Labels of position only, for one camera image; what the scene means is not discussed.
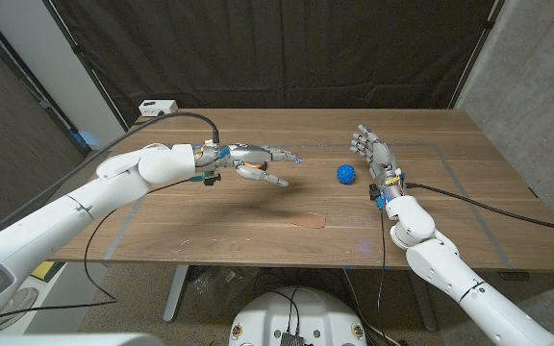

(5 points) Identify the yellow flat pad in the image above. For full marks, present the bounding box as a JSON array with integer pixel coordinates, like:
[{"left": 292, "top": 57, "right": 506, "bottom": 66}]
[{"left": 30, "top": 260, "right": 57, "bottom": 283}]

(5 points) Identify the grey tape rectangle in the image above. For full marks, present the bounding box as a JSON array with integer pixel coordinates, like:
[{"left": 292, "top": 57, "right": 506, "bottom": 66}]
[{"left": 105, "top": 141, "right": 516, "bottom": 270}]

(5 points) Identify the black box on torso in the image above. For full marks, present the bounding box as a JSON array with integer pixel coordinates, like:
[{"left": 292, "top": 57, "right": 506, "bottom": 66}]
[{"left": 280, "top": 331, "right": 307, "bottom": 346}]

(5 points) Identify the blue spiky ball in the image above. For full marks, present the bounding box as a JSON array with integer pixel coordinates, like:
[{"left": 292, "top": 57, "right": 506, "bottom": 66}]
[{"left": 336, "top": 163, "right": 358, "bottom": 185}]

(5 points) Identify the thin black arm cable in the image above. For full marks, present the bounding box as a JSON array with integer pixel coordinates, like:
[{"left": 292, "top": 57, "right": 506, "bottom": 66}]
[
  {"left": 375, "top": 209, "right": 389, "bottom": 346},
  {"left": 0, "top": 177, "right": 194, "bottom": 326}
]

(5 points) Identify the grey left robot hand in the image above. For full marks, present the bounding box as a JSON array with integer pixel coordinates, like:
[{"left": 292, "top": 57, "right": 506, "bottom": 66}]
[{"left": 216, "top": 142, "right": 303, "bottom": 188}]

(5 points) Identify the tan adhesive bandage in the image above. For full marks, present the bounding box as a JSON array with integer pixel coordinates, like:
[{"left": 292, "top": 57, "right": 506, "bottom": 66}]
[{"left": 290, "top": 211, "right": 328, "bottom": 230}]

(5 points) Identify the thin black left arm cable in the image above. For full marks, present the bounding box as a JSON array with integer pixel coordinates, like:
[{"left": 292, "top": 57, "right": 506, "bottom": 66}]
[{"left": 0, "top": 177, "right": 194, "bottom": 326}]

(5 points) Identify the white power box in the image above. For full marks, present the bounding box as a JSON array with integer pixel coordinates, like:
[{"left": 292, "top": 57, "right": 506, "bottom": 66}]
[{"left": 138, "top": 99, "right": 179, "bottom": 118}]

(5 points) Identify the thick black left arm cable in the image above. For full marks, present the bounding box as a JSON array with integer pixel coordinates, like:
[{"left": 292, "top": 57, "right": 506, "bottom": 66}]
[{"left": 0, "top": 111, "right": 221, "bottom": 244}]

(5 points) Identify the clear plastic bag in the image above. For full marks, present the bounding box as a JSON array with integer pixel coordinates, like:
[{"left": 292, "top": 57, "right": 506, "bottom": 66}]
[{"left": 189, "top": 266, "right": 259, "bottom": 313}]

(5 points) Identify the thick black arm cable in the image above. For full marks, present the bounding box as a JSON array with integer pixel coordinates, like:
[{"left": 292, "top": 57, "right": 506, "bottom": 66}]
[
  {"left": 0, "top": 111, "right": 221, "bottom": 244},
  {"left": 404, "top": 181, "right": 554, "bottom": 236}
]

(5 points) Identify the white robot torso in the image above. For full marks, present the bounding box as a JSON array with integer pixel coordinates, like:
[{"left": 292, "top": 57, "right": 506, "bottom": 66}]
[{"left": 228, "top": 286, "right": 368, "bottom": 346}]

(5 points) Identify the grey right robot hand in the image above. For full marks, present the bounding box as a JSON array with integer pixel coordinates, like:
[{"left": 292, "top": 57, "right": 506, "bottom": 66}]
[{"left": 350, "top": 123, "right": 403, "bottom": 187}]

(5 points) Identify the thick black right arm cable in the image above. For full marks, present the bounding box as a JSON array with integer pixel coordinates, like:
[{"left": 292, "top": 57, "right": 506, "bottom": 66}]
[{"left": 404, "top": 181, "right": 554, "bottom": 236}]

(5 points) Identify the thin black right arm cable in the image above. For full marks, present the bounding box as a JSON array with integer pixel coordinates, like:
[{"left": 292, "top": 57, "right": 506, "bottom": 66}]
[{"left": 375, "top": 209, "right": 389, "bottom": 346}]

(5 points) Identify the black curtain frame pole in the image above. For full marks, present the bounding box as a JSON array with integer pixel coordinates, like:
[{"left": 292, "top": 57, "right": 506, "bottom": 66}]
[
  {"left": 43, "top": 0, "right": 129, "bottom": 131},
  {"left": 449, "top": 0, "right": 504, "bottom": 110}
]

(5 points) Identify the black curtain backdrop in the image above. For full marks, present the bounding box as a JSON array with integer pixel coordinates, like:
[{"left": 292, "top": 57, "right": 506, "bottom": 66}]
[{"left": 48, "top": 0, "right": 499, "bottom": 127}]

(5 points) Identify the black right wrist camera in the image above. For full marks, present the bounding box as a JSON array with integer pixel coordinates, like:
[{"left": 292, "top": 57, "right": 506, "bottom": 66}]
[{"left": 370, "top": 183, "right": 385, "bottom": 210}]

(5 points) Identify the grey table leg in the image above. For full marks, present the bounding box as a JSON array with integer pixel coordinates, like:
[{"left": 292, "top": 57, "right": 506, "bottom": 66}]
[
  {"left": 163, "top": 264, "right": 191, "bottom": 323},
  {"left": 409, "top": 271, "right": 438, "bottom": 333}
]

